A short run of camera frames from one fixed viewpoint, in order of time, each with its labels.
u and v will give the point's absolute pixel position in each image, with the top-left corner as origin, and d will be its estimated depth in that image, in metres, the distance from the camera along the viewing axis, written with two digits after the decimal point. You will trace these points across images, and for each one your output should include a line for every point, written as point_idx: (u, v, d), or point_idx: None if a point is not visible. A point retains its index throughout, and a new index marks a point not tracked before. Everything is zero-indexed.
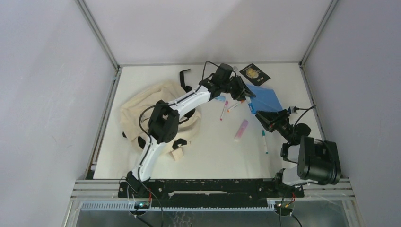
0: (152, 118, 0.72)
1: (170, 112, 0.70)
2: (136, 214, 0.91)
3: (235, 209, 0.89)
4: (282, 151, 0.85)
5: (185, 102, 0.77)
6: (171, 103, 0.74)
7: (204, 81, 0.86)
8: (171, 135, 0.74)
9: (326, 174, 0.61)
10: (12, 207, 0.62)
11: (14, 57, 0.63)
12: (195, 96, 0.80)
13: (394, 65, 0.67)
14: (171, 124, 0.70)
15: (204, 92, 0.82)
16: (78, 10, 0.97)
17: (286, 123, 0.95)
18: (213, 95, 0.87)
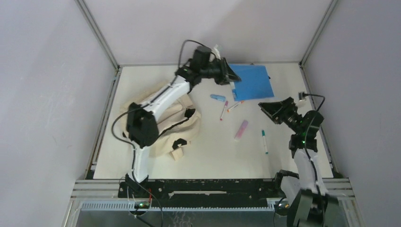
0: (127, 124, 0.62)
1: (143, 117, 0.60)
2: (136, 214, 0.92)
3: (235, 209, 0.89)
4: (290, 143, 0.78)
5: (160, 100, 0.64)
6: (144, 105, 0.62)
7: (180, 69, 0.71)
8: (155, 136, 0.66)
9: None
10: (12, 207, 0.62)
11: (14, 57, 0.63)
12: (172, 90, 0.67)
13: (394, 65, 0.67)
14: (149, 129, 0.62)
15: (182, 83, 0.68)
16: (78, 10, 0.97)
17: (292, 114, 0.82)
18: (194, 84, 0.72)
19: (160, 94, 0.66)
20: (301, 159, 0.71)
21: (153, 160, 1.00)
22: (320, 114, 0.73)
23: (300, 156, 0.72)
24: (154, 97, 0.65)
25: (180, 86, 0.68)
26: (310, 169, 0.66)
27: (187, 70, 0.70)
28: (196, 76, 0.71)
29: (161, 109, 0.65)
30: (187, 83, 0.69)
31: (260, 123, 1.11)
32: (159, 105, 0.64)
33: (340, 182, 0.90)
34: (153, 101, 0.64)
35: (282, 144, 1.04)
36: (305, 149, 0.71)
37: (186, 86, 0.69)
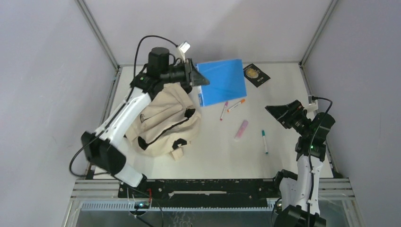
0: (87, 155, 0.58)
1: (100, 145, 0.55)
2: (136, 214, 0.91)
3: (235, 209, 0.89)
4: (296, 145, 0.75)
5: (117, 122, 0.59)
6: (99, 132, 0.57)
7: (136, 79, 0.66)
8: (121, 160, 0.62)
9: None
10: (12, 207, 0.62)
11: (14, 57, 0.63)
12: (129, 107, 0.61)
13: (394, 65, 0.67)
14: (112, 157, 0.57)
15: (140, 96, 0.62)
16: (78, 10, 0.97)
17: (300, 118, 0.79)
18: (155, 93, 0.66)
19: (117, 114, 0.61)
20: (303, 168, 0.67)
21: (152, 160, 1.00)
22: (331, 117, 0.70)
23: (302, 165, 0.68)
24: (110, 120, 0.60)
25: (138, 100, 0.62)
26: (308, 183, 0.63)
27: (144, 78, 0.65)
28: (155, 83, 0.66)
29: (120, 131, 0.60)
30: (146, 95, 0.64)
31: (260, 123, 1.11)
32: (116, 127, 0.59)
33: (339, 182, 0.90)
34: (109, 126, 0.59)
35: (282, 144, 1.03)
36: (309, 158, 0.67)
37: (146, 98, 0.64)
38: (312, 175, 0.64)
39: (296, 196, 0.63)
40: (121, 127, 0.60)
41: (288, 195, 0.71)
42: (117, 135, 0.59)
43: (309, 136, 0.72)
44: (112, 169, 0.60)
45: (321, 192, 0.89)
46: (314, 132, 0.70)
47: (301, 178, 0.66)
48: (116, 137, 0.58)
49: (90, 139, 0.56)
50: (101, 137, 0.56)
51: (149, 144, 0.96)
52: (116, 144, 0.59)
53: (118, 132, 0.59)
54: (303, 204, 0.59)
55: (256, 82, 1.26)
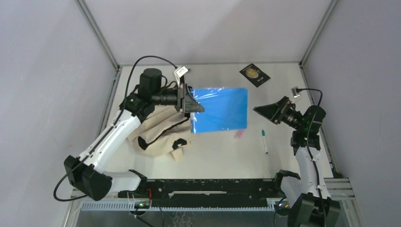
0: (70, 180, 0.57)
1: (84, 171, 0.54)
2: (136, 214, 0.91)
3: (235, 209, 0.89)
4: (292, 140, 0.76)
5: (102, 147, 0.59)
6: (83, 156, 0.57)
7: (126, 100, 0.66)
8: (106, 187, 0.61)
9: None
10: (12, 206, 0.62)
11: (14, 57, 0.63)
12: (117, 130, 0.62)
13: (394, 65, 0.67)
14: (95, 184, 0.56)
15: (129, 118, 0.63)
16: (78, 10, 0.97)
17: (292, 113, 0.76)
18: (144, 114, 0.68)
19: (103, 138, 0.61)
20: (303, 159, 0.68)
21: (152, 160, 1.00)
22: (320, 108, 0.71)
23: (302, 156, 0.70)
24: (95, 144, 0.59)
25: (126, 123, 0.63)
26: (312, 171, 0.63)
27: (134, 100, 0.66)
28: (145, 106, 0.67)
29: (106, 155, 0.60)
30: (135, 118, 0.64)
31: (260, 123, 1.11)
32: (101, 152, 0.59)
33: (340, 182, 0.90)
34: (94, 151, 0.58)
35: (282, 144, 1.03)
36: (308, 149, 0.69)
37: (135, 120, 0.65)
38: (314, 163, 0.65)
39: (304, 186, 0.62)
40: (107, 152, 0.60)
41: (293, 190, 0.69)
42: (102, 160, 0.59)
43: (304, 130, 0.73)
44: (95, 196, 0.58)
45: None
46: (309, 126, 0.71)
47: (304, 168, 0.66)
48: (100, 163, 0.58)
49: (74, 164, 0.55)
50: (85, 163, 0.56)
51: (149, 144, 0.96)
52: (99, 170, 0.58)
53: (103, 157, 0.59)
54: (313, 190, 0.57)
55: (256, 82, 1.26)
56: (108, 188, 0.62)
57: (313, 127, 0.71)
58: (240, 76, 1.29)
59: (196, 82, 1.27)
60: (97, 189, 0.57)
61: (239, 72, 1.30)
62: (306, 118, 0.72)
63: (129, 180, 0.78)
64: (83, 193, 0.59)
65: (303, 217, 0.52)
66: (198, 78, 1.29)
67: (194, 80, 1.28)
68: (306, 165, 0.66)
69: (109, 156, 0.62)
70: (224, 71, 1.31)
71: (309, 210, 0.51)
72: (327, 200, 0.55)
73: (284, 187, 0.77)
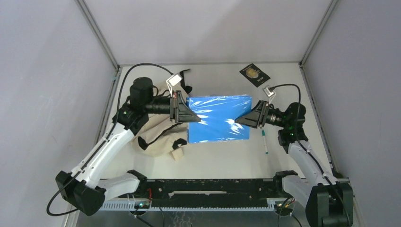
0: (63, 196, 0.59)
1: (75, 187, 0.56)
2: (136, 214, 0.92)
3: (236, 209, 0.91)
4: (280, 139, 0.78)
5: (94, 161, 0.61)
6: (75, 172, 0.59)
7: (119, 112, 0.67)
8: (100, 201, 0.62)
9: (337, 222, 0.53)
10: (12, 206, 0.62)
11: (14, 57, 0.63)
12: (109, 144, 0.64)
13: (394, 65, 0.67)
14: (87, 199, 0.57)
15: (121, 133, 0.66)
16: (78, 10, 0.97)
17: (273, 113, 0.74)
18: (138, 126, 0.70)
19: (95, 152, 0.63)
20: (298, 153, 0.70)
21: (152, 160, 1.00)
22: (298, 104, 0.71)
23: (295, 151, 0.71)
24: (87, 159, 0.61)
25: (118, 137, 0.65)
26: (312, 161, 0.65)
27: (127, 112, 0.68)
28: (138, 117, 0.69)
29: (98, 170, 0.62)
30: (127, 131, 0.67)
31: None
32: (93, 167, 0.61)
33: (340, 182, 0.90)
34: (86, 166, 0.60)
35: None
36: (299, 142, 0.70)
37: (128, 134, 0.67)
38: (309, 154, 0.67)
39: (311, 178, 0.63)
40: (99, 166, 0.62)
41: (299, 186, 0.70)
42: (94, 175, 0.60)
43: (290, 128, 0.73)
44: (88, 211, 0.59)
45: None
46: (294, 126, 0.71)
47: (302, 161, 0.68)
48: (92, 178, 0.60)
49: (66, 179, 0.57)
50: (77, 178, 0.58)
51: (150, 144, 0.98)
52: (91, 184, 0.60)
53: (95, 172, 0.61)
54: (322, 180, 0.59)
55: (256, 82, 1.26)
56: (102, 204, 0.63)
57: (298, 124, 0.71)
58: (240, 76, 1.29)
59: (196, 82, 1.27)
60: (90, 205, 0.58)
61: (239, 72, 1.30)
62: (289, 118, 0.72)
63: (127, 184, 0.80)
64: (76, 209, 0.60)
65: (323, 208, 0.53)
66: (198, 78, 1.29)
67: (194, 80, 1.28)
68: (303, 157, 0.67)
69: (102, 170, 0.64)
70: (224, 71, 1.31)
71: (326, 200, 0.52)
72: (337, 184, 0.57)
73: (289, 187, 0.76)
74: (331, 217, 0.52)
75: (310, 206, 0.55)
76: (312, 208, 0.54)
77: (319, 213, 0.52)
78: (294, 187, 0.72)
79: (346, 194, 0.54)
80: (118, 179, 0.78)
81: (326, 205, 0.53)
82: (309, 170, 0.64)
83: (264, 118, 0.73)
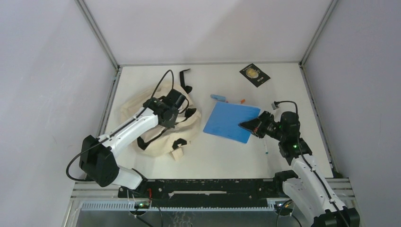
0: (82, 160, 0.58)
1: (100, 152, 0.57)
2: (137, 214, 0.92)
3: (235, 209, 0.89)
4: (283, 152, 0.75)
5: (122, 134, 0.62)
6: (103, 138, 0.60)
7: (152, 100, 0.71)
8: (112, 175, 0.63)
9: None
10: (11, 206, 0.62)
11: (14, 57, 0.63)
12: (138, 123, 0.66)
13: (394, 65, 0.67)
14: (107, 166, 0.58)
15: (150, 116, 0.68)
16: (78, 10, 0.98)
17: (270, 123, 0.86)
18: (163, 117, 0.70)
19: (123, 126, 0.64)
20: (301, 170, 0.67)
21: (152, 160, 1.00)
22: (292, 112, 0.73)
23: (300, 168, 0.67)
24: (116, 130, 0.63)
25: (147, 119, 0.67)
26: (318, 182, 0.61)
27: (158, 102, 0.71)
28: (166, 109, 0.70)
29: (122, 142, 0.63)
30: (155, 116, 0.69)
31: None
32: (120, 138, 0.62)
33: (340, 182, 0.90)
34: (114, 135, 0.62)
35: None
36: (304, 159, 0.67)
37: (154, 120, 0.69)
38: (314, 174, 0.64)
39: (315, 198, 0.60)
40: (124, 139, 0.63)
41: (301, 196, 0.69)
42: (118, 145, 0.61)
43: (287, 137, 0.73)
44: (101, 182, 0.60)
45: None
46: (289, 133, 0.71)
47: (307, 180, 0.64)
48: (116, 148, 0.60)
49: (93, 143, 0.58)
50: (103, 144, 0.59)
51: (150, 144, 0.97)
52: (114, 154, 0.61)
53: (120, 143, 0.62)
54: (329, 205, 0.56)
55: (256, 82, 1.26)
56: (115, 175, 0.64)
57: (293, 131, 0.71)
58: (240, 76, 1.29)
59: (196, 82, 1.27)
60: (104, 175, 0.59)
61: (239, 72, 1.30)
62: (283, 124, 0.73)
63: (134, 176, 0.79)
64: (90, 177, 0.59)
65: None
66: (198, 78, 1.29)
67: (194, 80, 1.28)
68: (309, 177, 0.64)
69: (124, 145, 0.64)
70: (224, 71, 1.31)
71: None
72: (344, 210, 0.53)
73: (290, 192, 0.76)
74: None
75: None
76: None
77: None
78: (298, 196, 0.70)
79: (353, 222, 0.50)
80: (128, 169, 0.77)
81: None
82: (314, 191, 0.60)
83: (260, 126, 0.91)
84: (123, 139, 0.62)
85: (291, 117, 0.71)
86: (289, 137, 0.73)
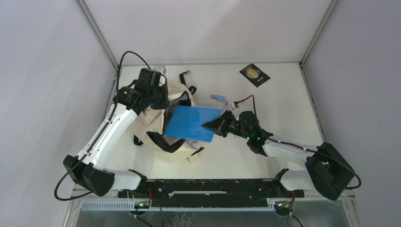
0: (73, 178, 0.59)
1: (83, 170, 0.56)
2: (137, 214, 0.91)
3: (235, 209, 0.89)
4: (252, 148, 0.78)
5: (100, 144, 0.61)
6: (81, 155, 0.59)
7: (119, 93, 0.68)
8: (110, 183, 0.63)
9: (344, 177, 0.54)
10: (12, 206, 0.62)
11: (14, 57, 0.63)
12: (113, 125, 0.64)
13: (393, 65, 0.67)
14: (98, 177, 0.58)
15: (123, 113, 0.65)
16: (78, 11, 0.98)
17: (231, 121, 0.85)
18: (140, 106, 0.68)
19: (99, 135, 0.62)
20: (274, 147, 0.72)
21: (153, 160, 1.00)
22: (245, 112, 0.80)
23: (272, 148, 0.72)
24: (92, 142, 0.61)
25: (121, 117, 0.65)
26: (290, 146, 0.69)
27: (127, 92, 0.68)
28: (140, 96, 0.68)
29: (104, 151, 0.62)
30: (130, 111, 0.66)
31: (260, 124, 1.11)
32: (99, 149, 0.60)
33: None
34: (91, 148, 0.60)
35: None
36: (269, 138, 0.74)
37: (130, 114, 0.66)
38: (285, 144, 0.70)
39: (298, 160, 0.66)
40: (105, 148, 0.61)
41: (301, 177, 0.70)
42: (101, 156, 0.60)
43: (251, 134, 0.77)
44: (99, 192, 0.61)
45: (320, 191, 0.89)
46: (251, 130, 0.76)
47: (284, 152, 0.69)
48: (99, 161, 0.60)
49: (73, 163, 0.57)
50: (84, 162, 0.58)
51: (177, 147, 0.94)
52: (99, 167, 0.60)
53: (101, 154, 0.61)
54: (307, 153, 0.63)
55: (256, 82, 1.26)
56: (112, 180, 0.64)
57: (255, 127, 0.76)
58: (240, 76, 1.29)
59: (196, 82, 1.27)
60: (100, 186, 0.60)
61: (239, 72, 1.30)
62: (243, 125, 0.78)
63: (132, 178, 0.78)
64: (88, 189, 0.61)
65: (326, 176, 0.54)
66: (198, 78, 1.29)
67: (194, 80, 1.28)
68: (282, 148, 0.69)
69: (108, 152, 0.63)
70: (224, 71, 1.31)
71: (322, 167, 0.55)
72: (321, 149, 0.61)
73: (292, 185, 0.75)
74: (335, 178, 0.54)
75: (320, 186, 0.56)
76: (319, 183, 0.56)
77: (327, 183, 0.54)
78: (295, 179, 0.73)
79: (331, 152, 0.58)
80: (122, 172, 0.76)
81: (326, 172, 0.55)
82: (291, 152, 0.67)
83: (222, 125, 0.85)
84: (103, 149, 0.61)
85: (248, 117, 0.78)
86: (253, 133, 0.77)
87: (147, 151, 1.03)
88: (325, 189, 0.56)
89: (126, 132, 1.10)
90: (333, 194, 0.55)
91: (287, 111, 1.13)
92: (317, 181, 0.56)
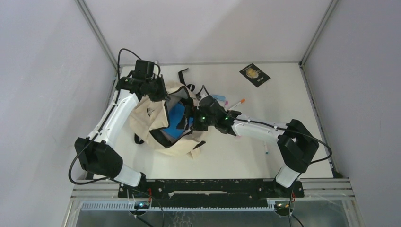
0: (82, 162, 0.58)
1: (97, 149, 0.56)
2: (136, 214, 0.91)
3: (235, 209, 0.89)
4: (222, 129, 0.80)
5: (109, 124, 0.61)
6: (92, 135, 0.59)
7: (121, 81, 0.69)
8: (118, 164, 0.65)
9: (312, 150, 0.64)
10: (11, 207, 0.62)
11: (14, 58, 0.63)
12: (119, 107, 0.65)
13: (393, 66, 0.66)
14: (111, 157, 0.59)
15: (127, 97, 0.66)
16: (78, 10, 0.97)
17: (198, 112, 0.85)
18: (141, 92, 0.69)
19: (108, 117, 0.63)
20: (247, 128, 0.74)
21: (153, 160, 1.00)
22: (205, 97, 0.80)
23: (244, 128, 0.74)
24: (101, 123, 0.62)
25: (126, 100, 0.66)
26: (261, 125, 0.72)
27: (128, 80, 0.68)
28: (140, 83, 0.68)
29: (114, 131, 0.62)
30: (133, 96, 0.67)
31: None
32: (109, 129, 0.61)
33: (340, 182, 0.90)
34: (102, 128, 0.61)
35: None
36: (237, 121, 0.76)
37: (134, 98, 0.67)
38: (253, 122, 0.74)
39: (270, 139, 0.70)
40: (114, 128, 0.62)
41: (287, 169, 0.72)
42: (112, 135, 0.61)
43: (217, 117, 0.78)
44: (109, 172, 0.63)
45: (320, 191, 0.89)
46: (216, 114, 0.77)
47: (260, 133, 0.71)
48: (110, 139, 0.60)
49: (85, 144, 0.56)
50: (96, 141, 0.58)
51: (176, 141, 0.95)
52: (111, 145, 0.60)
53: (112, 133, 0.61)
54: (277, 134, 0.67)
55: (256, 82, 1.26)
56: (120, 163, 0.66)
57: (216, 109, 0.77)
58: (240, 75, 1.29)
59: (197, 82, 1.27)
60: (111, 165, 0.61)
61: (239, 72, 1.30)
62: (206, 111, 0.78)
63: (133, 171, 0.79)
64: (98, 172, 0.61)
65: (299, 153, 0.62)
66: (198, 77, 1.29)
67: (194, 80, 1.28)
68: (250, 127, 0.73)
69: (118, 133, 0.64)
70: (224, 71, 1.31)
71: (294, 144, 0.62)
72: (289, 127, 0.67)
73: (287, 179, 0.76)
74: (303, 152, 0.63)
75: (291, 161, 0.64)
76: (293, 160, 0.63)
77: (299, 159, 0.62)
78: (286, 171, 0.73)
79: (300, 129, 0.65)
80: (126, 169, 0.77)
81: (296, 147, 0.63)
82: (261, 130, 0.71)
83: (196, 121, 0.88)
84: (113, 128, 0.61)
85: (206, 101, 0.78)
86: (217, 115, 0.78)
87: (147, 151, 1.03)
88: (294, 163, 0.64)
89: (126, 132, 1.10)
90: (303, 168, 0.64)
91: (287, 111, 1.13)
92: (290, 158, 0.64)
